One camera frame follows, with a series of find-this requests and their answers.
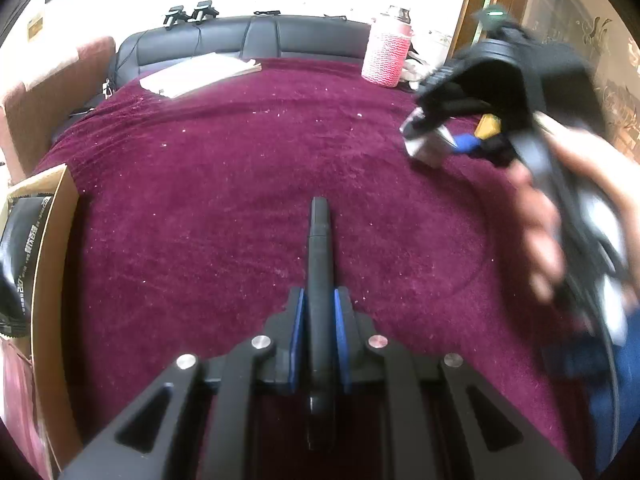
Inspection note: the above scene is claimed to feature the person's right hand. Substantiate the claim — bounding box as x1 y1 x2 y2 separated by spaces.
510 115 640 306

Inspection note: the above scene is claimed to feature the black pen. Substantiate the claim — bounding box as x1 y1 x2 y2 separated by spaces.
306 196 337 456

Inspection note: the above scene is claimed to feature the black clamp device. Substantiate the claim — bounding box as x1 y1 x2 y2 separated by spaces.
191 1 219 25
164 5 190 30

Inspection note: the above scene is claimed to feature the dark blue packet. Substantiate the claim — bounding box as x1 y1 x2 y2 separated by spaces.
0 195 55 338

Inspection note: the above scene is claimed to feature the etched glass wooden partition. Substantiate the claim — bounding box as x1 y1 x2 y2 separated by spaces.
450 0 640 161

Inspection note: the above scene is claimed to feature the white notebook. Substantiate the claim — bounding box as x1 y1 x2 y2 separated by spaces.
139 53 262 99

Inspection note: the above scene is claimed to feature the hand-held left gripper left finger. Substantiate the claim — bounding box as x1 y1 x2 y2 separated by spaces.
57 287 307 480

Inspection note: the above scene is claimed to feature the pink knitted bottle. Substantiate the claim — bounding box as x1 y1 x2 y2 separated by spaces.
361 5 416 88

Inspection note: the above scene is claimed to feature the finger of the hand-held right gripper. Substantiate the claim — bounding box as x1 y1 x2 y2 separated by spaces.
412 92 496 131
452 132 518 168

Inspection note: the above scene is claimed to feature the cardboard box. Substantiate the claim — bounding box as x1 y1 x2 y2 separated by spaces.
0 164 83 480

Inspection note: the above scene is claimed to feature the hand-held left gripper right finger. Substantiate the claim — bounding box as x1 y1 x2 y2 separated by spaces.
332 287 586 480

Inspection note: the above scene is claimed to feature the white cloth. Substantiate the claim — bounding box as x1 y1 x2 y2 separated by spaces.
400 30 456 91

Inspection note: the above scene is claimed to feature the maroon velvet table cloth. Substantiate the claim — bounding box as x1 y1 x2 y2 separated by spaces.
47 57 601 480

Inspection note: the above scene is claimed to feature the black leather sofa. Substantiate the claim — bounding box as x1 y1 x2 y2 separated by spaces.
107 14 373 93

